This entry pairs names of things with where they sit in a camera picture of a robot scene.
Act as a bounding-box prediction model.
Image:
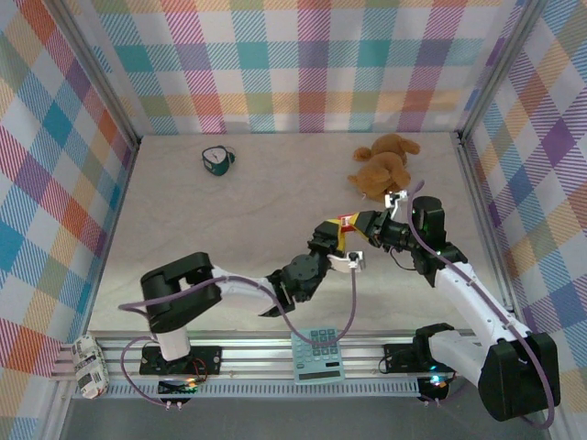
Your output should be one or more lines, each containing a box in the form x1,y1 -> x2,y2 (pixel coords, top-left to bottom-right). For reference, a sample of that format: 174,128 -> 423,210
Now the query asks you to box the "aluminium frame post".
43,0 -> 142,147
457,0 -> 547,143

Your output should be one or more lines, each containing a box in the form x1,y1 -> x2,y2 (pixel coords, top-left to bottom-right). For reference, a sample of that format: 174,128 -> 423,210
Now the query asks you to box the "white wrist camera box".
328,250 -> 368,272
383,189 -> 409,220

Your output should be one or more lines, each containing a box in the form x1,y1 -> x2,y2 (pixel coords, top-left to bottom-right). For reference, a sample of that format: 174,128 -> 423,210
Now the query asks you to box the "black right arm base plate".
382,342 -> 469,373

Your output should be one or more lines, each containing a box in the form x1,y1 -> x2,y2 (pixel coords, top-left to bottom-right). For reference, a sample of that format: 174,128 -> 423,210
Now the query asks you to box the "aluminium side rail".
451,131 -> 526,329

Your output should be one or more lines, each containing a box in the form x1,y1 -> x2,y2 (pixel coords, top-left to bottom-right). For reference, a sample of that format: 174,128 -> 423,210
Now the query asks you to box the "aluminium mounting rail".
49,328 -> 559,382

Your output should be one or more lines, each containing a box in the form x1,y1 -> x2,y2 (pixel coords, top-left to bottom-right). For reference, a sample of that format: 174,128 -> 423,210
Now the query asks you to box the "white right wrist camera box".
383,189 -> 409,220

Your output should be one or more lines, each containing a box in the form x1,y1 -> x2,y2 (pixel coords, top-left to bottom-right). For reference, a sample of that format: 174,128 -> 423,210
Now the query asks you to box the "teal calculator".
291,326 -> 345,385

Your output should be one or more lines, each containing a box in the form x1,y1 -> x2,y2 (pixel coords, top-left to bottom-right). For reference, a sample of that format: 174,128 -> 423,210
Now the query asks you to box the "red padlock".
337,212 -> 362,233

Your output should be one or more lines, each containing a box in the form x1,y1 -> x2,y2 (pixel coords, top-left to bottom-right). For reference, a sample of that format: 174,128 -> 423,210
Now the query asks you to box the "newspaper print wrapped roll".
71,335 -> 111,401

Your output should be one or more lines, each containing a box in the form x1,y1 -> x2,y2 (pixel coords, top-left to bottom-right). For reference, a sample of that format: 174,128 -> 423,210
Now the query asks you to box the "brown plush toy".
347,134 -> 422,204

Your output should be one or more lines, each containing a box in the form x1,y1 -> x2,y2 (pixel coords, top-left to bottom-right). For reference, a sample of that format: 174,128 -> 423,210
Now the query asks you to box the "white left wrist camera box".
328,250 -> 368,272

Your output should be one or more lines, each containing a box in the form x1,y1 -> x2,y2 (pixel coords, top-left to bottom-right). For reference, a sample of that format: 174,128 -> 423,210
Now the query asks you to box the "grey slotted cable duct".
72,381 -> 426,401

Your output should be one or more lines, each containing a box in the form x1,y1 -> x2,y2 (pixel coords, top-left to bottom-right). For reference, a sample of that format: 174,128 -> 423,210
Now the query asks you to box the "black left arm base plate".
138,346 -> 223,376

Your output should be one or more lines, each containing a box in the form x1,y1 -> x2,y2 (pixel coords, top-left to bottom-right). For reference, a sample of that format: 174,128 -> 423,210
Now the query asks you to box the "teal alarm clock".
200,144 -> 238,178

